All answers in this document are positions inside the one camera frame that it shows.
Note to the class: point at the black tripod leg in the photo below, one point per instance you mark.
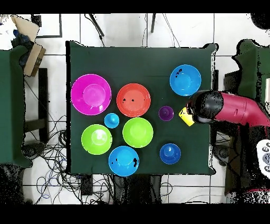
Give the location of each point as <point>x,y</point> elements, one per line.
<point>153,23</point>
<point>97,26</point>

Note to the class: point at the green cloth side table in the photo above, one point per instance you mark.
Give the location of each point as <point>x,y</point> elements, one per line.
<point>11,105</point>
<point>249,80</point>

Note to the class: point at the purple cup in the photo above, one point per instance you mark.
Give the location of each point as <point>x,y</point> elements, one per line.
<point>166,113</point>

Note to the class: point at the brown cardboard box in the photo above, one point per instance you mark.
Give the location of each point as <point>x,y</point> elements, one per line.
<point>33,60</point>

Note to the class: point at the black metal stand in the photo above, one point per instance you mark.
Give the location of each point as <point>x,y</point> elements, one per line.
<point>43,95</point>
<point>231,82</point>

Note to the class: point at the black pedestal leg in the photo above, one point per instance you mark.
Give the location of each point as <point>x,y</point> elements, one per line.
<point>220,155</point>
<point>33,150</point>

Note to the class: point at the yellow cup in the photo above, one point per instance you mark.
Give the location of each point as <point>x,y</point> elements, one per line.
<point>185,117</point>

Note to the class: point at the brown cardboard sheet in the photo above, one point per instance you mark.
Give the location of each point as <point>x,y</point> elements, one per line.
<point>26,27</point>

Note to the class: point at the small dark blue bowl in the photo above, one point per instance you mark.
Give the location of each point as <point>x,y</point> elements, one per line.
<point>170,153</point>

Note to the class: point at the dark green table cloth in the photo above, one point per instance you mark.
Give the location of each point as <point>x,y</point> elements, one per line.
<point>137,61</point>

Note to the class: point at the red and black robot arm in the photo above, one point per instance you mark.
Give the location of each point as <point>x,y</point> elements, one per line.
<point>236,109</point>

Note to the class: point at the light blue cup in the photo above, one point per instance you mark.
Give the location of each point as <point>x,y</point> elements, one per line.
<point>111,120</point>

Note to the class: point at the orange bowl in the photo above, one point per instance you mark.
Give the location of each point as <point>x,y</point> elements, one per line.
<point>133,100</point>

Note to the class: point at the green bowl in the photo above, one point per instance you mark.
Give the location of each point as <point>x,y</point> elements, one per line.
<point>138,132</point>
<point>96,139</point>

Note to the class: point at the light blue bowl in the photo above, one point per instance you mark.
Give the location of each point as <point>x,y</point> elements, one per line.
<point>185,80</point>
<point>123,161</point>

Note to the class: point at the pink bowl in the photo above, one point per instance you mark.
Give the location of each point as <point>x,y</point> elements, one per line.
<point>91,94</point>

